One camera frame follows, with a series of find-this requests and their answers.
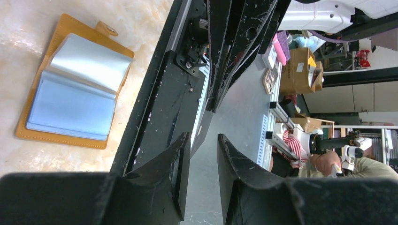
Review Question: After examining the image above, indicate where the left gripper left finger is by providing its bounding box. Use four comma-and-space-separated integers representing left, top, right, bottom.
0, 132, 190, 225

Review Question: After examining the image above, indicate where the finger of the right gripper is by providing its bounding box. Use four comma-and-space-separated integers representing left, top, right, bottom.
213, 0, 278, 112
207, 0, 233, 97

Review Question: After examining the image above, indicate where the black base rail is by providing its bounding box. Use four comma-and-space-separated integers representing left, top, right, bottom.
110, 0, 207, 175

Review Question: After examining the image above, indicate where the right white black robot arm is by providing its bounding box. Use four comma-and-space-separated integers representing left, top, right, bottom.
207, 0, 398, 112

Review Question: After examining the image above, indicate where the red white striped cloth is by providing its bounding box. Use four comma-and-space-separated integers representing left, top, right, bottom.
283, 131, 309, 162

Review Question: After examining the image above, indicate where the small brown cardboard box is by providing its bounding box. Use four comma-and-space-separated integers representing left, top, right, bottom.
291, 117, 322, 133

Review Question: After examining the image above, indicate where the pink bottle orange cap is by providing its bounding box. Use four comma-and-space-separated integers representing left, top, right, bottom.
272, 34, 287, 66

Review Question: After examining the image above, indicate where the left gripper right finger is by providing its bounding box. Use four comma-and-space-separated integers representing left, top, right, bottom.
217, 134, 398, 225

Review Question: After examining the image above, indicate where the person's bare hand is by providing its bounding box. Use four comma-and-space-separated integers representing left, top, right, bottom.
310, 150, 341, 176

